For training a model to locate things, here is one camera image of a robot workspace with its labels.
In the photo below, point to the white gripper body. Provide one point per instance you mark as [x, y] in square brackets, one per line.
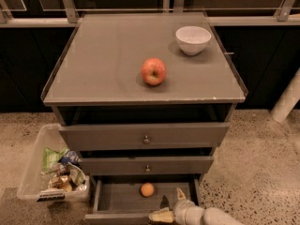
[182, 210]

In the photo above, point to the orange fruit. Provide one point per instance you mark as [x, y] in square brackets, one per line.
[147, 189]

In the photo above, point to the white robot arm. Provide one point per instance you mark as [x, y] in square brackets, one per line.
[211, 216]

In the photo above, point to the middle grey drawer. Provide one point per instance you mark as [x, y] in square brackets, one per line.
[146, 165]

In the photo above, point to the grey drawer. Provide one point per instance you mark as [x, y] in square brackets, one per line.
[146, 165]
[118, 200]
[144, 136]

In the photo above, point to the bottom grey drawer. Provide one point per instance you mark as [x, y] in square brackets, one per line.
[118, 200]

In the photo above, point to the top grey drawer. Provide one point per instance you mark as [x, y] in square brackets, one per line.
[144, 136]

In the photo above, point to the grey drawer cabinet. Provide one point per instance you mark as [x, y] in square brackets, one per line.
[98, 80]

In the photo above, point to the crumpled foil snack packets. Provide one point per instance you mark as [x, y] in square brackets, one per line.
[67, 177]

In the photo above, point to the blue snack bag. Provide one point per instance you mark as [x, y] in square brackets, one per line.
[70, 157]

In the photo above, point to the clear plastic bin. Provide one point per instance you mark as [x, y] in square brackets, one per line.
[34, 183]

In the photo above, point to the red apple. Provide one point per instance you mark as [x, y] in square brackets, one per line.
[153, 71]

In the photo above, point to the green snack bag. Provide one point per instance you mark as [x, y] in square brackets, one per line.
[51, 158]

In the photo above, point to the white ceramic bowl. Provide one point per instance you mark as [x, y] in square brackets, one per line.
[192, 39]

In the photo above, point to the white cylindrical post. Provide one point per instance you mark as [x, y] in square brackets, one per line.
[287, 101]

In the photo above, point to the metal rail frame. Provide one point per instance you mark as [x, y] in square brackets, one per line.
[70, 11]

